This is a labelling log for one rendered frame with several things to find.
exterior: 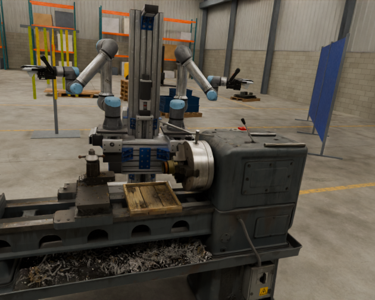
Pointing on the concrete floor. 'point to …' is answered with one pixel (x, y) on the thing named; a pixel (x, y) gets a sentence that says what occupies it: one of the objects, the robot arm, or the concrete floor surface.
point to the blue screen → (326, 90)
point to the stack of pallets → (124, 90)
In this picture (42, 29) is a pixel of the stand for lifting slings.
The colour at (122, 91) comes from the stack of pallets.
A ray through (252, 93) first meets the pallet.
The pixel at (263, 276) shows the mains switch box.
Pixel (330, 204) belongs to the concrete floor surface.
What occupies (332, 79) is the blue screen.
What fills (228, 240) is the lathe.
